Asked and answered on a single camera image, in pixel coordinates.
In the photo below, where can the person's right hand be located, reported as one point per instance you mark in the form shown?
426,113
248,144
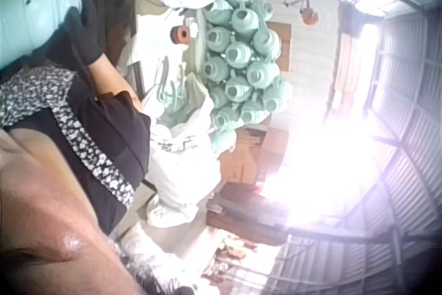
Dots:
84,34

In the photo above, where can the person's right fingers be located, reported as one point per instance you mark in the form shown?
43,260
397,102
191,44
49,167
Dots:
84,11

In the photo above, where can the heap of brown debris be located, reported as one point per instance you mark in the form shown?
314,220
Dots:
231,260

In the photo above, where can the dark wooden crate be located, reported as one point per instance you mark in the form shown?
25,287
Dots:
241,212

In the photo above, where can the crumpled white sack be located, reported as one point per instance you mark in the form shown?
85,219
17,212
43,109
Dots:
152,250

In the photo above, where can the flat white sack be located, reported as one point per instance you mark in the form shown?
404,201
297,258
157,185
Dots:
155,43

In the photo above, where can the pile of teal plastic pots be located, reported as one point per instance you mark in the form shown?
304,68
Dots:
241,67

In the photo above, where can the orange brown spool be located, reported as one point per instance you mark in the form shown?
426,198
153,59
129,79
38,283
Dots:
180,35

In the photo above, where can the flat brown cardboard sheet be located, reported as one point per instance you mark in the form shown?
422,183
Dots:
281,37

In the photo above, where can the brown cardboard box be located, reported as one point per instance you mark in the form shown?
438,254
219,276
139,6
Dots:
252,157

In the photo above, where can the orange hanging object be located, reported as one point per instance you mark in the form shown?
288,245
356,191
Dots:
309,15

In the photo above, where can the large teal plastic jug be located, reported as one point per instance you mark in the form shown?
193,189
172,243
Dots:
31,18

